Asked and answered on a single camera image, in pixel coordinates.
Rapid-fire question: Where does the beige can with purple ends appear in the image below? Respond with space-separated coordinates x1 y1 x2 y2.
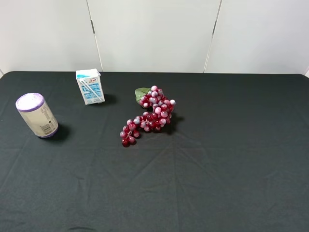
15 93 58 138

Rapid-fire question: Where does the red plastic grape bunch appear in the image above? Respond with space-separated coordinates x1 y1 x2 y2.
120 86 176 147

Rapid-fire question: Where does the white blue milk carton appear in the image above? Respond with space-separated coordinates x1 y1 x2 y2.
75 69 105 105

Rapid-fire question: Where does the black tablecloth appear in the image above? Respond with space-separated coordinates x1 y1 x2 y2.
0 72 309 232

